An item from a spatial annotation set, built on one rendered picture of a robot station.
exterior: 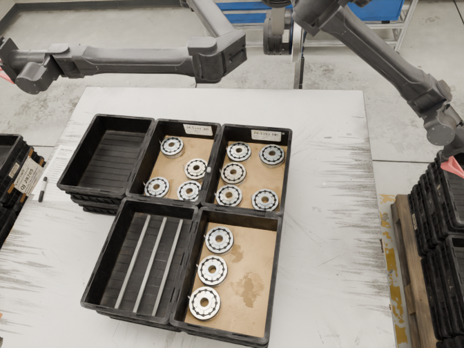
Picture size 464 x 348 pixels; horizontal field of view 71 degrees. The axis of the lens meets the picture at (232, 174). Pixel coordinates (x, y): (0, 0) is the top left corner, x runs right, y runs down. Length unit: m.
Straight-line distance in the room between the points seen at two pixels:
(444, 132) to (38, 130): 2.98
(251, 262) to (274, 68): 2.22
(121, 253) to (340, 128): 1.15
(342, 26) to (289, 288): 0.90
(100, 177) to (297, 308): 0.97
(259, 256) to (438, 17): 3.24
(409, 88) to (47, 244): 1.47
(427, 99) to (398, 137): 1.75
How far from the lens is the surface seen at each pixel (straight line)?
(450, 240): 1.78
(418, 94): 0.93
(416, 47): 3.52
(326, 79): 3.01
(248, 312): 1.15
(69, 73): 0.99
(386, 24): 3.16
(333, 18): 0.78
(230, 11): 3.04
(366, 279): 1.35
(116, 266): 1.30
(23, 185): 2.35
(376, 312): 1.33
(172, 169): 1.42
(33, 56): 1.03
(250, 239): 1.22
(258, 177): 1.34
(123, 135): 1.63
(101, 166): 1.56
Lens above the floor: 1.96
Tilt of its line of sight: 56 degrees down
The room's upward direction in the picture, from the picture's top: 10 degrees counter-clockwise
